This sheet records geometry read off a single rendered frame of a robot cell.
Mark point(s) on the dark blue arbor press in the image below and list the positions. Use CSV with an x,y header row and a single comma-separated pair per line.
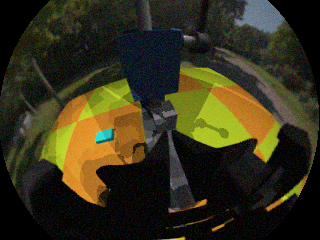
x,y
150,58

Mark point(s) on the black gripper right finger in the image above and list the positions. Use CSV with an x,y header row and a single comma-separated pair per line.
x,y
202,164

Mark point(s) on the cyan rectangular block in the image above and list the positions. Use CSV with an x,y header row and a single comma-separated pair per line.
x,y
103,136

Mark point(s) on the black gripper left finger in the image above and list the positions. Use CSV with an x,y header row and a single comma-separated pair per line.
x,y
151,173

